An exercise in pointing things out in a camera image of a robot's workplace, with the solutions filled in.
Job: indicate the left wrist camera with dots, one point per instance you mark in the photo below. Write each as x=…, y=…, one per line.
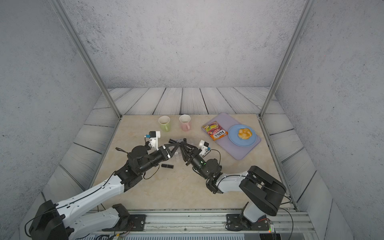
x=152, y=140

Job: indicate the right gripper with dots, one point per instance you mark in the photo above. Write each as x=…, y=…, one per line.
x=192, y=155

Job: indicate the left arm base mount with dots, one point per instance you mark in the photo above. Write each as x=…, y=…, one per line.
x=128, y=222

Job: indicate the candy bag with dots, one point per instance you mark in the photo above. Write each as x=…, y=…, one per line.
x=215, y=130

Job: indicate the blue plate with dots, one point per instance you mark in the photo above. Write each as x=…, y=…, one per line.
x=233, y=136

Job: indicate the pink mug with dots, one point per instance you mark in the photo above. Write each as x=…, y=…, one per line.
x=185, y=122

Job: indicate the aluminium rail front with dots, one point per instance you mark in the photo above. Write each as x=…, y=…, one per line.
x=286, y=224

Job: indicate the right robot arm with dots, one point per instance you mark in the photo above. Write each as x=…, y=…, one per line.
x=265, y=192

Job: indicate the aluminium frame post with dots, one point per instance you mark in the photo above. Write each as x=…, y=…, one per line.
x=68, y=26
x=308, y=7

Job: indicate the bread roll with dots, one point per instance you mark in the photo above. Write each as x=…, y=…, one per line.
x=245, y=134

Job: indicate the right aluminium frame post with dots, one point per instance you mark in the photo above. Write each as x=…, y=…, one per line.
x=308, y=7

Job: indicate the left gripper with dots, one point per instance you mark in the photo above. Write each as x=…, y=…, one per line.
x=163, y=152

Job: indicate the left aluminium frame post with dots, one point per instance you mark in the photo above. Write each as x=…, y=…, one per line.
x=68, y=26

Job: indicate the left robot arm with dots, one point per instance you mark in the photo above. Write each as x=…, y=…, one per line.
x=69, y=219

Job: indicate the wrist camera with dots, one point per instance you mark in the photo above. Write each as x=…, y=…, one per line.
x=204, y=147
x=152, y=140

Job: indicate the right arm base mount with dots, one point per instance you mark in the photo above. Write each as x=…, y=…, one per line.
x=238, y=222

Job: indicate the green mug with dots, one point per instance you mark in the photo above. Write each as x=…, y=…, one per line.
x=165, y=123

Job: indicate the lavender tray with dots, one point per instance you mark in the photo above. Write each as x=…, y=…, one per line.
x=232, y=143

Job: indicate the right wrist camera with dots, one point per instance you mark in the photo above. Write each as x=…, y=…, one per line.
x=204, y=147

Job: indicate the clear acrylic lipstick organizer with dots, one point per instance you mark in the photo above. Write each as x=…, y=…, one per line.
x=178, y=154

